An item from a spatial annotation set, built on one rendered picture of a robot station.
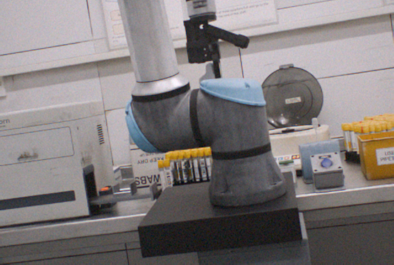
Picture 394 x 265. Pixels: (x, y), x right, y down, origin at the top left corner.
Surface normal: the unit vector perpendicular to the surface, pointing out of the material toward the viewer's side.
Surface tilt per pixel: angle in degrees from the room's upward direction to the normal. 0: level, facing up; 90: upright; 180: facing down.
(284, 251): 90
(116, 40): 93
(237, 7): 93
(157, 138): 118
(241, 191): 76
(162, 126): 101
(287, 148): 90
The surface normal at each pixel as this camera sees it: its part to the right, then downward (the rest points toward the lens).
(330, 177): -0.04, 0.56
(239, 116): 0.04, 0.11
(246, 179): -0.04, -0.18
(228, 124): -0.26, 0.15
